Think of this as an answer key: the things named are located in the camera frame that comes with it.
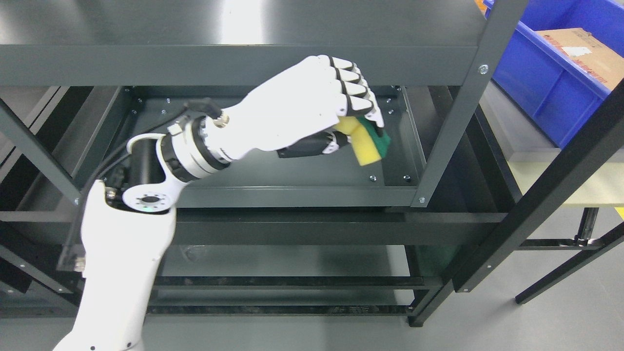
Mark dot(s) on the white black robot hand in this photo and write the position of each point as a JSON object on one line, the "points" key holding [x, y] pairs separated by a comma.
{"points": [[305, 99]]}

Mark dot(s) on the green yellow sponge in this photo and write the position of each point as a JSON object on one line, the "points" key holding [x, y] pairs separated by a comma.
{"points": [[370, 143]]}

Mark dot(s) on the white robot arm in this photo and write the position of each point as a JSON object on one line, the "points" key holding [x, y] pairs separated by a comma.
{"points": [[128, 220]]}

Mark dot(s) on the dark metal shelf rack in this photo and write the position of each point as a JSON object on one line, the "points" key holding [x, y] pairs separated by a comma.
{"points": [[108, 65]]}

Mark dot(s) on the blue plastic bin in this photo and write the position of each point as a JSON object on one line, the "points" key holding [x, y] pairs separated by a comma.
{"points": [[557, 92]]}

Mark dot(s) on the black rack beside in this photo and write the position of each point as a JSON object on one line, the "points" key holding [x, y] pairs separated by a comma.
{"points": [[593, 145]]}

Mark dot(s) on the cardboard box in bin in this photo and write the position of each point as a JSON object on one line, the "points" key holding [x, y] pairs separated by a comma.
{"points": [[592, 56]]}

